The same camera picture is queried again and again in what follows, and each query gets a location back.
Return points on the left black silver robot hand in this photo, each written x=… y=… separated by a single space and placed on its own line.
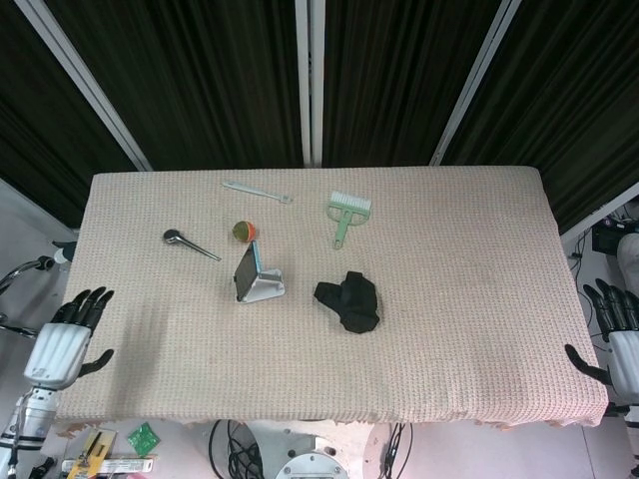
x=57 y=351

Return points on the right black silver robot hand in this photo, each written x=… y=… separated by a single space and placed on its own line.
x=624 y=359

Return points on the black smartphone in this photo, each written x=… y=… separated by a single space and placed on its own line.
x=245 y=274

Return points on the round grey robot base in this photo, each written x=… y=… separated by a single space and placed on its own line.
x=309 y=469

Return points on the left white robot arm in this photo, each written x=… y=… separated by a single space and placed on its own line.
x=35 y=414

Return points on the white folding phone stand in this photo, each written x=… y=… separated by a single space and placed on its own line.
x=269 y=287

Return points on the green hand brush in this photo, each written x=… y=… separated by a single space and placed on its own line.
x=347 y=212

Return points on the yellow black tool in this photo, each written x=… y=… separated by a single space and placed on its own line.
x=92 y=449

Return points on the black box device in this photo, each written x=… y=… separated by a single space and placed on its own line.
x=606 y=241

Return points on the green circuit board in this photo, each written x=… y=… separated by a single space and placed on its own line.
x=144 y=439

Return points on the white ruler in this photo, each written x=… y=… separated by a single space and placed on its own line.
x=120 y=465

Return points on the metal shoehorn tool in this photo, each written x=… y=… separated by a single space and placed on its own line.
x=172 y=235

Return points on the pink waffle tablecloth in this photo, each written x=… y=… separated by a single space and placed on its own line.
x=449 y=299

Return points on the green orange ball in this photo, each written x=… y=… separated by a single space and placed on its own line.
x=243 y=231

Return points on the white plastic spoon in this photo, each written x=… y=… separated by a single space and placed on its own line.
x=254 y=191

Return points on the black curtain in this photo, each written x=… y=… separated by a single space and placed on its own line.
x=199 y=75

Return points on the white slanted frame post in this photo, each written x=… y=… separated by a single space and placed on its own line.
x=474 y=85
x=85 y=85

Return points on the white upright frame post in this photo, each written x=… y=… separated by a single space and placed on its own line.
x=309 y=80

